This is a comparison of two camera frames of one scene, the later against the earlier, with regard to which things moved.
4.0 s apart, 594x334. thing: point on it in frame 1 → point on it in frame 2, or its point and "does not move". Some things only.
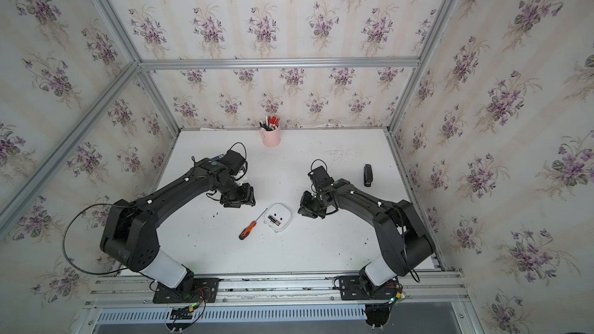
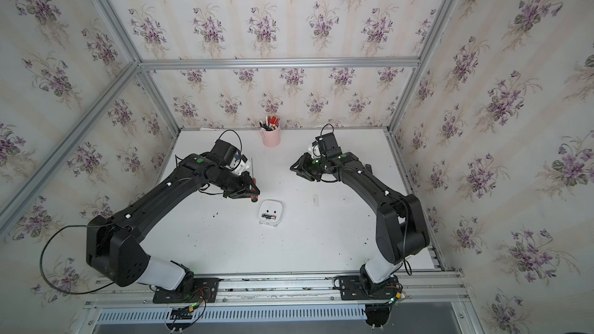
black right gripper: [305, 209] → [301, 168]
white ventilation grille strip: [343, 315] does not move
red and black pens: [271, 123] does not move
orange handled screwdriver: [245, 233] → [254, 198]
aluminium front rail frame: [421, 289] does not move
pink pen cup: [271, 138] does not move
